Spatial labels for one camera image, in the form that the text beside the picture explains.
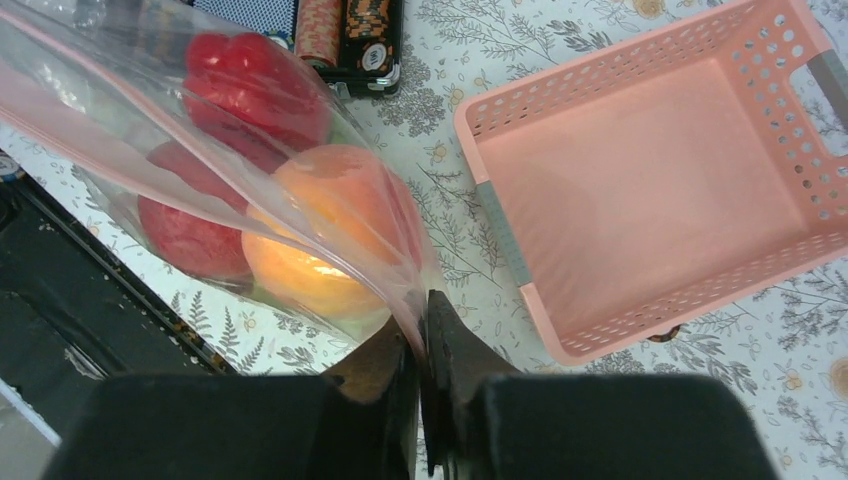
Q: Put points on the clear zip top bag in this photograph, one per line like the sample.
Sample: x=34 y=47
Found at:
x=90 y=100

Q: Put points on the pink plastic basket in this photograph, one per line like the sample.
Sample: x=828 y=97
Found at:
x=653 y=181

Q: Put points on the red toy pepper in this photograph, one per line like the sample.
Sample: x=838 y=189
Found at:
x=255 y=97

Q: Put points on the orange toy peach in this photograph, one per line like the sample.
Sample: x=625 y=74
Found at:
x=353 y=200

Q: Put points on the black poker chip case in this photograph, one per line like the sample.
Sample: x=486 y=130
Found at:
x=355 y=46

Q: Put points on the red toy apple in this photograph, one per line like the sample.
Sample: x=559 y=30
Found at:
x=192 y=244

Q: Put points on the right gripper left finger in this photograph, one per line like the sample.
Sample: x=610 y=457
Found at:
x=356 y=420

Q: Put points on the floral tablecloth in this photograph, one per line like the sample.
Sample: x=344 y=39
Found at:
x=783 y=351

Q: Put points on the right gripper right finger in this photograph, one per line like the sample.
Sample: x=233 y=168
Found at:
x=485 y=419

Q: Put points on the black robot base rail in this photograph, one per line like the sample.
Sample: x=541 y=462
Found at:
x=72 y=313

